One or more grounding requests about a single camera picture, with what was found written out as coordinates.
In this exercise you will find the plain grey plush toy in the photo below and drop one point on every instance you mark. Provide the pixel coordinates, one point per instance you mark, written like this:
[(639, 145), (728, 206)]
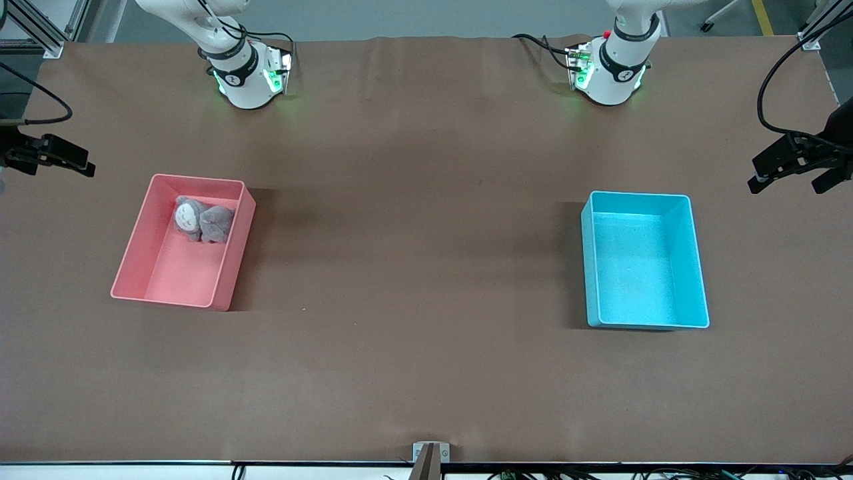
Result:
[(216, 225)]

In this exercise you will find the brown paper table cover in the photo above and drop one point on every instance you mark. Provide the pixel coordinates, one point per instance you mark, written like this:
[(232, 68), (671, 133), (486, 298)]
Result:
[(426, 366)]

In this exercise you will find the aluminium frame post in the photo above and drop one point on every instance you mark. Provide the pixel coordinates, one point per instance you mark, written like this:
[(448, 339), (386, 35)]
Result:
[(810, 43), (52, 50)]

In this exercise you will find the pink plastic box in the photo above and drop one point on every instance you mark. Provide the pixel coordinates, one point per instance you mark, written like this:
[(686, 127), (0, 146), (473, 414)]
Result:
[(180, 266)]

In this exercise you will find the white chair leg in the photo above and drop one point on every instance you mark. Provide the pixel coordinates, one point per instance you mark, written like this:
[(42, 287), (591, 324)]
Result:
[(716, 14)]

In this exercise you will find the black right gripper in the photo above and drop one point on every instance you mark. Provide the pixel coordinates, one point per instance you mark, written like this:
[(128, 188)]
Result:
[(9, 148)]

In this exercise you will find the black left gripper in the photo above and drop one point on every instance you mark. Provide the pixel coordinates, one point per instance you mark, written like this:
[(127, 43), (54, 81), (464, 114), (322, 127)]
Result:
[(841, 130)]

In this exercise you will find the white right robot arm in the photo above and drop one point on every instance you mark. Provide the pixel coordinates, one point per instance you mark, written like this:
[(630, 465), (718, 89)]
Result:
[(246, 86)]

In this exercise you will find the silver bracket with brown post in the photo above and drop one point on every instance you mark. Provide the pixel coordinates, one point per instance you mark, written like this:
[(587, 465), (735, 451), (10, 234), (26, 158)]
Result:
[(418, 453)]

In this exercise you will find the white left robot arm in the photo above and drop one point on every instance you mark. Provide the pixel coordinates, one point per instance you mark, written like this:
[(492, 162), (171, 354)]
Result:
[(610, 80)]

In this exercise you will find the blue plastic box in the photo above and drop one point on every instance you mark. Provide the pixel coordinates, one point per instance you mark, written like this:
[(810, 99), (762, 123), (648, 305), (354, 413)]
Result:
[(640, 266)]

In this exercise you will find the grey plush toy white belly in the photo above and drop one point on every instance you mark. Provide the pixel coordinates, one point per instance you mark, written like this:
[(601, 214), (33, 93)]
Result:
[(186, 216)]

